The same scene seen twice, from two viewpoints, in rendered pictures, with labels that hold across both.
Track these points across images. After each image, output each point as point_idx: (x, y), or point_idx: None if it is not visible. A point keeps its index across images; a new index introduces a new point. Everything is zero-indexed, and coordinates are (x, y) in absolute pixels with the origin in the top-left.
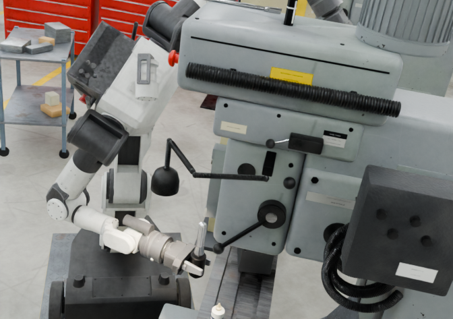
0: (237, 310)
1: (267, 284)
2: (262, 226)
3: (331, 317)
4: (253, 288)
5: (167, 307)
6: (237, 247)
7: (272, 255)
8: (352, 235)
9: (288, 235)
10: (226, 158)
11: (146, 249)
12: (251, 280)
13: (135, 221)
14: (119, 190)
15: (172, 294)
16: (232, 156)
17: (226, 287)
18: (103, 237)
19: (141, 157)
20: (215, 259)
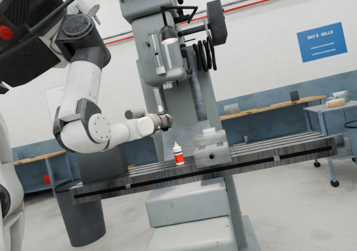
0: (161, 165)
1: (136, 167)
2: (183, 60)
3: (167, 146)
4: (141, 167)
5: (151, 198)
6: (99, 179)
7: (124, 153)
8: (223, 19)
9: (185, 64)
10: (170, 22)
11: (155, 120)
12: (134, 170)
13: (135, 109)
14: (11, 188)
15: None
16: (172, 19)
17: (141, 171)
18: (139, 127)
19: (8, 141)
20: (109, 181)
